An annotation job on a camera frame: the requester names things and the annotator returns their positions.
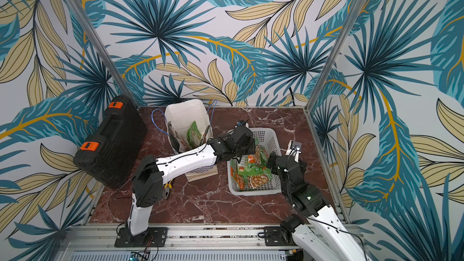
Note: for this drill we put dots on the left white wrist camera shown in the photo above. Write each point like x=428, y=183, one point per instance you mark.
x=242, y=123

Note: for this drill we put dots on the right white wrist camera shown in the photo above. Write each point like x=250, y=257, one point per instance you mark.
x=294, y=149

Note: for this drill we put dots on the green orange packet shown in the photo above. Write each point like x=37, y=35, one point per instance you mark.
x=259, y=159

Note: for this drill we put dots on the left metal corner post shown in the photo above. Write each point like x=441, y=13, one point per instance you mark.
x=98, y=45

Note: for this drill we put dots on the aluminium rail frame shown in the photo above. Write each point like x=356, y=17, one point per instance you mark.
x=185, y=242

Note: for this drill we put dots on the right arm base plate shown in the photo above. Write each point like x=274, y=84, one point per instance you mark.
x=276, y=237

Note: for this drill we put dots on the blue checkered paper bag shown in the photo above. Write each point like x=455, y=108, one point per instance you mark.
x=188, y=123

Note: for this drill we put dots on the dark green red packet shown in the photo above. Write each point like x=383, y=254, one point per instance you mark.
x=177, y=143

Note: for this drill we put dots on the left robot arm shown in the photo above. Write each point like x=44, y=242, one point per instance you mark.
x=154, y=173

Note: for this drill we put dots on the green packet with barcode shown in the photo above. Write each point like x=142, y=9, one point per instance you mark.
x=238, y=179

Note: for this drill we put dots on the white plastic basket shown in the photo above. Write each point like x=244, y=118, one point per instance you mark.
x=268, y=139

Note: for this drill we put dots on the right metal corner post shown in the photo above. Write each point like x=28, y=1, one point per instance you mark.
x=342, y=36

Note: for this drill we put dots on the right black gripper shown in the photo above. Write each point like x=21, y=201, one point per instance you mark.
x=277, y=159

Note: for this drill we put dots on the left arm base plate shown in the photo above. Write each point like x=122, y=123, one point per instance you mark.
x=152, y=237

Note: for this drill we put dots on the green yellow snack packet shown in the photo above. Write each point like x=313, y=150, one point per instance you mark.
x=194, y=137

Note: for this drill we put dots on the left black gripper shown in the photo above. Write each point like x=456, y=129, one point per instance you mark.
x=252, y=142

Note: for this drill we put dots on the metal corner post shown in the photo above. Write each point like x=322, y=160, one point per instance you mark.
x=98, y=45
x=342, y=36

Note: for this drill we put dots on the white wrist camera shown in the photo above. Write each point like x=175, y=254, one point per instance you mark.
x=242, y=123
x=294, y=149

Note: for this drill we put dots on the dark packet with label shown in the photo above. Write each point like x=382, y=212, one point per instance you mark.
x=206, y=134

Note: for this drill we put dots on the yellow black pliers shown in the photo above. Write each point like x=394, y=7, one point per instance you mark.
x=166, y=190

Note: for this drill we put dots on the black tool case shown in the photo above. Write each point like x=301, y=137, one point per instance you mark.
x=108, y=155

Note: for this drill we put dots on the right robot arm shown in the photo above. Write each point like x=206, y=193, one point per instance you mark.
x=316, y=229

